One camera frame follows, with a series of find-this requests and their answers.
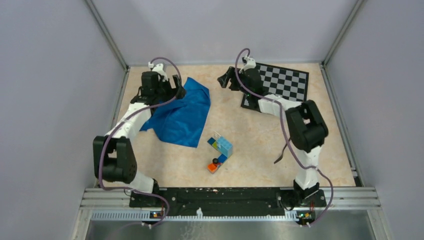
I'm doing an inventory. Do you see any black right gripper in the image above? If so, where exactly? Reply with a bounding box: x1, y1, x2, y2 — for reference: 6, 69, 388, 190
217, 67, 251, 97

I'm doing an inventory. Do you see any blue cloth napkin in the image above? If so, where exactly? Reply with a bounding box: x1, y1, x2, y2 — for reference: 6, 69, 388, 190
140, 77, 211, 148

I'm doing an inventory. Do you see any colourful toy brick assembly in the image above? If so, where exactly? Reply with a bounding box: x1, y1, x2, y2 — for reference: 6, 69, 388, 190
207, 131, 233, 174

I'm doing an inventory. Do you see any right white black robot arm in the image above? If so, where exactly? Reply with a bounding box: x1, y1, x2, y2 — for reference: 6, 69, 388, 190
217, 56, 329, 206

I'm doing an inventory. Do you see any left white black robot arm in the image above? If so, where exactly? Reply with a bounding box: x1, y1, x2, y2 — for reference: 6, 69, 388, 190
92, 62, 186, 207

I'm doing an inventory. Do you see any black white checkerboard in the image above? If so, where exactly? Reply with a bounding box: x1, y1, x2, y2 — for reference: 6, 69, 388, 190
241, 63, 309, 112

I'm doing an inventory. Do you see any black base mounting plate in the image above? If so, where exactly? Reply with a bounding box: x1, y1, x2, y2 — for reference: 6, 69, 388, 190
129, 187, 327, 217

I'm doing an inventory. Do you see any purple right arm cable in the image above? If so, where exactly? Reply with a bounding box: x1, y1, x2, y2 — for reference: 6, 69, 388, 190
234, 48, 335, 229

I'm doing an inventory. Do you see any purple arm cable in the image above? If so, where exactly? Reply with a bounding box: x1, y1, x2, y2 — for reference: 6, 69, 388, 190
234, 48, 335, 229
97, 56, 182, 229

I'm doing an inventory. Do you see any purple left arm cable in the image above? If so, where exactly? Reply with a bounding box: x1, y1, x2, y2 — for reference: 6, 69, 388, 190
97, 56, 182, 229

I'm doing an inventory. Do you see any aluminium frame rail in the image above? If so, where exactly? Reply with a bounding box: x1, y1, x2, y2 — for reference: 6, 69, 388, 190
72, 187, 393, 240

